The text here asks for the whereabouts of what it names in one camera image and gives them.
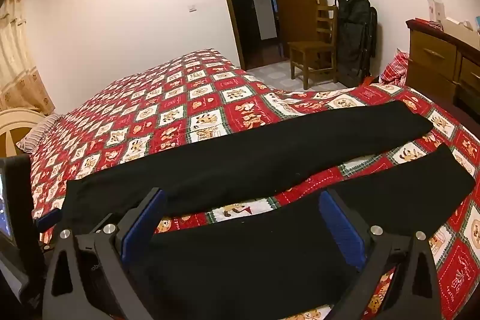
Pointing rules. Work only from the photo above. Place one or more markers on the cream bed headboard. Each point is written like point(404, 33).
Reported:
point(11, 125)

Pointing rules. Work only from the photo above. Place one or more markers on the beige patterned curtain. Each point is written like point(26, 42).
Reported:
point(18, 61)

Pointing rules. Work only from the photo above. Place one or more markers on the white wall switch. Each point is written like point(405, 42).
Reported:
point(192, 8)

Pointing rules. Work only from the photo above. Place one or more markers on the wooden chair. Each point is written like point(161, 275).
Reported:
point(311, 46)

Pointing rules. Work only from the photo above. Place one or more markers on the dark wooden door frame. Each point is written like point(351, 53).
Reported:
point(225, 5)

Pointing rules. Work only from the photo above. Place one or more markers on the white paper cards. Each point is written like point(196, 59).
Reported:
point(435, 7)

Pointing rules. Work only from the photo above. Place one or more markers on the striped pillow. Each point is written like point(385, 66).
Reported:
point(37, 134)

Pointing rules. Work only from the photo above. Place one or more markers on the red plaid cloth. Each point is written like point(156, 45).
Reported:
point(395, 69)

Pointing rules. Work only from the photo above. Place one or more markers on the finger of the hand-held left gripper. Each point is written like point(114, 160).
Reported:
point(48, 217)

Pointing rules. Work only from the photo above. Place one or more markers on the white cardboard box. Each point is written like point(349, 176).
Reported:
point(459, 29)

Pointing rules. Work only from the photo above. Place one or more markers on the black pants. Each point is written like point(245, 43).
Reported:
point(243, 162)

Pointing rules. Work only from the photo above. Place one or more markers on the wooden dresser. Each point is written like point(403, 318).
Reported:
point(438, 57)

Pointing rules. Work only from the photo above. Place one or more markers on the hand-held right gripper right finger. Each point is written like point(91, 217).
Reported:
point(341, 230)

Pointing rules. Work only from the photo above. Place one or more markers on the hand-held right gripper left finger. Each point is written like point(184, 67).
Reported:
point(144, 226)

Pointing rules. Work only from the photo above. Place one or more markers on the black bag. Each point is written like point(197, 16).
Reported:
point(354, 42)

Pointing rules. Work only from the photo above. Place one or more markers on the red printed bear blanket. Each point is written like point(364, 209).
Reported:
point(210, 106)

